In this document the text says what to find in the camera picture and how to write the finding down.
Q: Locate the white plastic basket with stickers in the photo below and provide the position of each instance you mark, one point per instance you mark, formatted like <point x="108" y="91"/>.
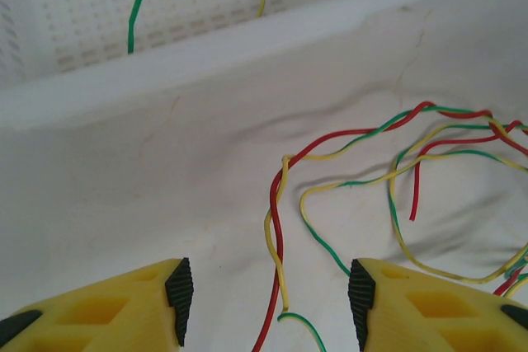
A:
<point x="206" y="63"/>

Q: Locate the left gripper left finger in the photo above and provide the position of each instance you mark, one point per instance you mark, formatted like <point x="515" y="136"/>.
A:
<point x="103" y="315"/>

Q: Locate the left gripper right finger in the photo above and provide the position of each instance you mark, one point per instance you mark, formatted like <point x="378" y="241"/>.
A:
<point x="433" y="315"/>

